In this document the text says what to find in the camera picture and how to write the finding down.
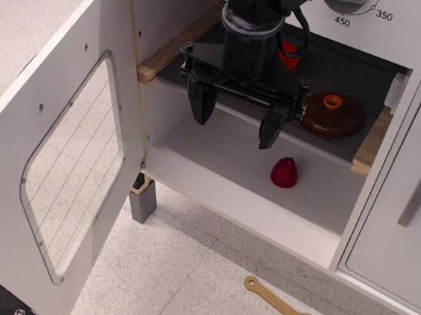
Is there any white oven door with window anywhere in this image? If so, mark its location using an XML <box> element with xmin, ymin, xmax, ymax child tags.
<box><xmin>0</xmin><ymin>0</ymin><xmax>144</xmax><ymax>315</ymax></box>

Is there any orange toy object in oven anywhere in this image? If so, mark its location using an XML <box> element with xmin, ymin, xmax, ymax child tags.
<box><xmin>279</xmin><ymin>41</ymin><xmax>301</xmax><ymax>73</ymax></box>

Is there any white toy kitchen cabinet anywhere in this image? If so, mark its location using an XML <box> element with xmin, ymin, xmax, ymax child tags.
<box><xmin>61</xmin><ymin>0</ymin><xmax>421</xmax><ymax>315</ymax></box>

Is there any grey cabinet leg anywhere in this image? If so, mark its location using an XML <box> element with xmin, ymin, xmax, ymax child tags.
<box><xmin>128</xmin><ymin>172</ymin><xmax>157</xmax><ymax>224</ymax></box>

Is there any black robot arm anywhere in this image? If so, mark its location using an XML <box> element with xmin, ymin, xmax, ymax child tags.
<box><xmin>181</xmin><ymin>0</ymin><xmax>312</xmax><ymax>149</ymax></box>

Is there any brown pot lid orange knob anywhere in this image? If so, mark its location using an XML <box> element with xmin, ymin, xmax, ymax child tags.
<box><xmin>300</xmin><ymin>92</ymin><xmax>366</xmax><ymax>139</ymax></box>

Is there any white right cabinet door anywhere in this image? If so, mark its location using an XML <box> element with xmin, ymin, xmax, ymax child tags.
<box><xmin>340</xmin><ymin>102</ymin><xmax>421</xmax><ymax>314</ymax></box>

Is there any red toy fruit piece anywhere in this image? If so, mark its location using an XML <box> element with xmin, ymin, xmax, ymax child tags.
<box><xmin>270</xmin><ymin>157</ymin><xmax>298</xmax><ymax>189</ymax></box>

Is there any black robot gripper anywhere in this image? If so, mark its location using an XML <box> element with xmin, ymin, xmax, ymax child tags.
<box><xmin>181</xmin><ymin>31</ymin><xmax>312</xmax><ymax>150</ymax></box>

